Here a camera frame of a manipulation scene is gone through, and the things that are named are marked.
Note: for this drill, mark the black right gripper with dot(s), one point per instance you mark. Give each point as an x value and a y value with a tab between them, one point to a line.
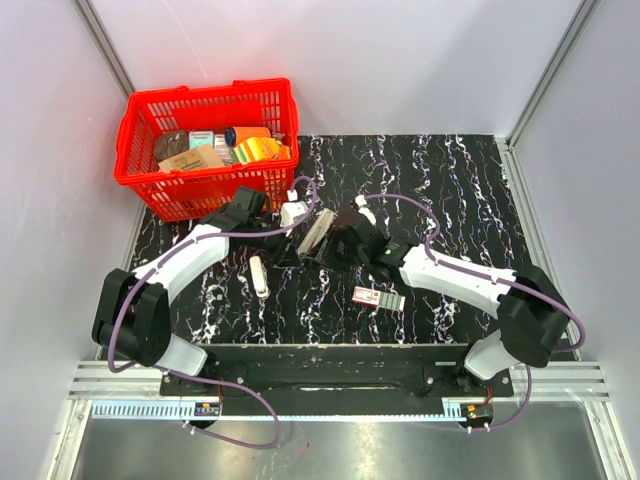
329	244

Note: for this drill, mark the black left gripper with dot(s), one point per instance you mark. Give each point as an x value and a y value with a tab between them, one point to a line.
285	254

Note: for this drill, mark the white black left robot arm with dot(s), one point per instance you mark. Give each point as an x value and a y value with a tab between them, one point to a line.
133	313

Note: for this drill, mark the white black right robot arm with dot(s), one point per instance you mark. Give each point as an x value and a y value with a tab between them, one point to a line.
531	315

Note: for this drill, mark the staple box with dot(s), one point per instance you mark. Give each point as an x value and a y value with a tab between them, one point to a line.
378	299

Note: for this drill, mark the yellow green snack pack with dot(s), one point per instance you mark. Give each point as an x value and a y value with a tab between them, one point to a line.
258	149

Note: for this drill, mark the red plastic basket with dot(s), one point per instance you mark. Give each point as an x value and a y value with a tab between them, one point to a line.
205	113

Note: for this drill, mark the brown cardboard box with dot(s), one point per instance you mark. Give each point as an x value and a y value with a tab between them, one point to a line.
202	157

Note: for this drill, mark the orange cylinder can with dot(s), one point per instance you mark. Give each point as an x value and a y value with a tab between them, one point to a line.
235	135

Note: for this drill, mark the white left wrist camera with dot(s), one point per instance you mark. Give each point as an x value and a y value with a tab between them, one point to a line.
291	212

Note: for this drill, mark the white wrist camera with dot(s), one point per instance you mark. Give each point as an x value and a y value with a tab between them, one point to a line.
363	209
291	212

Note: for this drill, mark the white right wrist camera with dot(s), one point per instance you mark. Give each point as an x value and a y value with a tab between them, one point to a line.
363	209

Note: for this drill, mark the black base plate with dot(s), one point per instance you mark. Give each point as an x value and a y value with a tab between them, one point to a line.
430	370

